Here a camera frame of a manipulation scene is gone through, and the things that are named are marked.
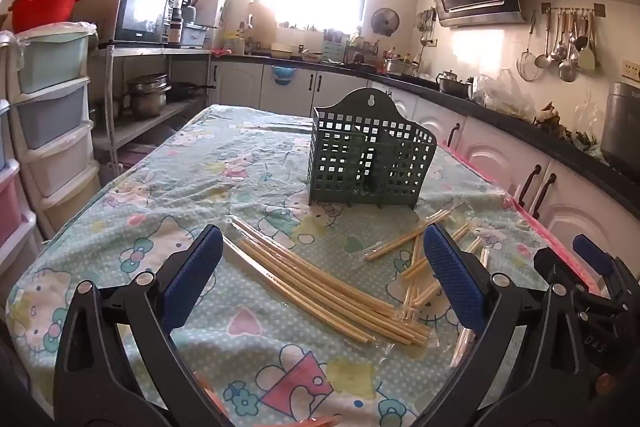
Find small hanging kitchen tools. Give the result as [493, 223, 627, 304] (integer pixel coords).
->
[417, 7, 437, 48]

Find bunch of chopsticks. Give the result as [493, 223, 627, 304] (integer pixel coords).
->
[222, 207, 493, 370]

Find steel pot with lid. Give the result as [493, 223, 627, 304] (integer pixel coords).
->
[436, 69, 474, 101]

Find large crumpled plastic bag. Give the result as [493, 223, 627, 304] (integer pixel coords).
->
[472, 69, 539, 121]

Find red plastic basin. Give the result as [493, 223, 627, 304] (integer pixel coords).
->
[7, 0, 82, 34]

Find printed cartoon tablecloth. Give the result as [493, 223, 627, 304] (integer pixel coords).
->
[5, 104, 581, 427]

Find steel cooking pot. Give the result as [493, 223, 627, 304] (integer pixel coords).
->
[384, 57, 420, 78]

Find black dish rack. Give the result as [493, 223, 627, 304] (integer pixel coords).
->
[345, 44, 374, 66]

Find pastel plastic drawer tower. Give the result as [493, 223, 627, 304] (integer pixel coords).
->
[12, 22, 102, 238]
[0, 34, 38, 273]

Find black kitchen countertop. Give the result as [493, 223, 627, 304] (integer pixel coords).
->
[210, 51, 640, 208]

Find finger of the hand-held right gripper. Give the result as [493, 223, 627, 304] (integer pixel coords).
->
[573, 234, 638, 282]
[533, 248, 591, 290]

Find brown lumpy produce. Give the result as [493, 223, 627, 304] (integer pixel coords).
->
[532, 102, 567, 128]

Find grey blue dish box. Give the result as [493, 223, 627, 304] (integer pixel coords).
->
[180, 22, 212, 48]

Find black blender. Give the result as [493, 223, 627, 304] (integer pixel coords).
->
[167, 0, 197, 45]

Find black microwave oven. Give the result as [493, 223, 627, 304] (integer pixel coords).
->
[114, 0, 171, 45]

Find green plastic utensil basket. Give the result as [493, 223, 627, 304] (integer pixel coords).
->
[307, 88, 438, 210]

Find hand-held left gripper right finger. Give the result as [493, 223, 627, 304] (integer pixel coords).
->
[422, 223, 601, 427]

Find black frying pan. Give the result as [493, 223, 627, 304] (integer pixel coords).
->
[165, 82, 217, 104]

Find grey rice cooker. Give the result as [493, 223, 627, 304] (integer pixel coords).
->
[600, 82, 640, 168]

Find blue hanging bowl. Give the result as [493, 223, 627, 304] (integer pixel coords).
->
[271, 64, 297, 86]

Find steel stock pot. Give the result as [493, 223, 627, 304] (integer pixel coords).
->
[126, 74, 169, 118]

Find teal small drawer organizer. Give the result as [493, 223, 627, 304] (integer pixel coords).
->
[322, 29, 351, 62]

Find wire mesh strainer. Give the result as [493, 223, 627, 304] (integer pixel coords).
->
[516, 11, 544, 82]

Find white base cabinets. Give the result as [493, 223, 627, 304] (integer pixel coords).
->
[207, 59, 640, 268]

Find metal shelf rack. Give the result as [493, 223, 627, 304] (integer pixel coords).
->
[92, 44, 217, 168]

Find row of hanging ladles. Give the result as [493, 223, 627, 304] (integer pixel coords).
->
[535, 6, 606, 84]

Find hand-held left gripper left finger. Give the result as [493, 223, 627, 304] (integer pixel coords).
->
[52, 225, 224, 427]

